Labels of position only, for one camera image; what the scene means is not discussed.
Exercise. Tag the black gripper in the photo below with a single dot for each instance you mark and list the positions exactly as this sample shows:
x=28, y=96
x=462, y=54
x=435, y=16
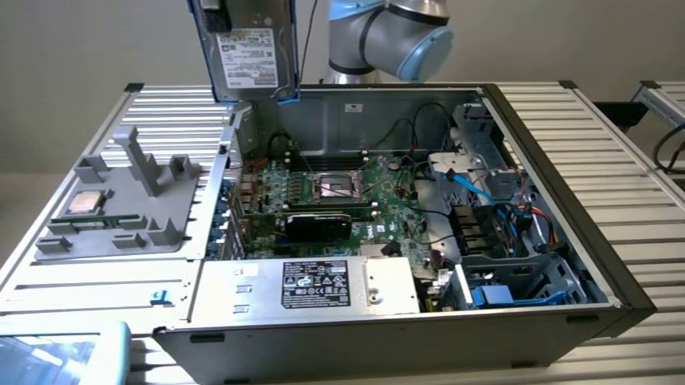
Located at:
x=216, y=16

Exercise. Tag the hard disk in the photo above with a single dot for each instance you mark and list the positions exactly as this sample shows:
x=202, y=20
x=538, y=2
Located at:
x=251, y=60

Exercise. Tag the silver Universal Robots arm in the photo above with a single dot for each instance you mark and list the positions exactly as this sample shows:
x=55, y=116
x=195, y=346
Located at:
x=374, y=36

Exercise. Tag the metal disk bay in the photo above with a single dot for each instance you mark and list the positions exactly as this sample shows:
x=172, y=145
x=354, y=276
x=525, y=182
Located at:
x=481, y=136

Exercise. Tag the blue empty disk caddy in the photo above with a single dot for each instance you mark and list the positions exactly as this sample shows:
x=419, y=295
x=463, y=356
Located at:
x=497, y=297

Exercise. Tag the black RAM slots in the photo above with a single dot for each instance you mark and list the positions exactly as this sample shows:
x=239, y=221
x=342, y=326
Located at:
x=331, y=159

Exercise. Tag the CPU socket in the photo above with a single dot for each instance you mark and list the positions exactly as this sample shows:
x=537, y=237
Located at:
x=337, y=186

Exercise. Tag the CPU chip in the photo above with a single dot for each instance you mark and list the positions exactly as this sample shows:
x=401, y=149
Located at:
x=88, y=202

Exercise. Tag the green RAM stick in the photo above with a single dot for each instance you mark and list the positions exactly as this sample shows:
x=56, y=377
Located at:
x=102, y=220

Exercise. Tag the grey parts rack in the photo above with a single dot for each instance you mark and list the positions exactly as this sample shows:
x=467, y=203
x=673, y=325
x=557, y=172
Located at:
x=134, y=232

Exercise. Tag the black graphics card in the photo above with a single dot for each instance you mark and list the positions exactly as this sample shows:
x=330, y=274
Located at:
x=318, y=228

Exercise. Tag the green motherboard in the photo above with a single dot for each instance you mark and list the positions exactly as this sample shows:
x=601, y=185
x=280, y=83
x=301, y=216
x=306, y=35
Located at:
x=385, y=224

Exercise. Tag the silver power supply unit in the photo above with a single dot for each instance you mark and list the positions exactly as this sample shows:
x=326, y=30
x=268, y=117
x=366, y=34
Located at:
x=315, y=286

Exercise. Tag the small blue plastic clip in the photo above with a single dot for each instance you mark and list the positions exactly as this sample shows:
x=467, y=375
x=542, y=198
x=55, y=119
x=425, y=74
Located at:
x=160, y=297

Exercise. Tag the open grey PC case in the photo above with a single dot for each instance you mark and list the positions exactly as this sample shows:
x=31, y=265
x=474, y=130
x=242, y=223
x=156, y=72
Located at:
x=374, y=345

